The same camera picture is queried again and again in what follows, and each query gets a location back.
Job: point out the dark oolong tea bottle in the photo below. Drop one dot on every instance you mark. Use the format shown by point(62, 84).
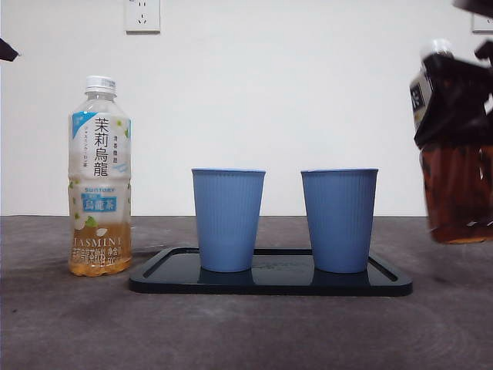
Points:
point(454, 192)

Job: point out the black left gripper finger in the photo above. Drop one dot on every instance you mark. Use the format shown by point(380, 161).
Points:
point(5, 52)

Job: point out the white wall socket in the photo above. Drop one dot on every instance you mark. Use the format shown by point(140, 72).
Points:
point(483, 23)
point(141, 15)

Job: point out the dark teal rectangular tray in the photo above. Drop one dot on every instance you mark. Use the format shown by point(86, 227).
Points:
point(269, 283)

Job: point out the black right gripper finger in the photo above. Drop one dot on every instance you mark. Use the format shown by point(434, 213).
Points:
point(462, 112)

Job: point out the jasmine tea bottle white label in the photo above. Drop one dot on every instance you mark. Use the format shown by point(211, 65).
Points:
point(100, 154)

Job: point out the blue ribbed paper cup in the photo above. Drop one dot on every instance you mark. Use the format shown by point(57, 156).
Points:
point(227, 219)
point(339, 219)

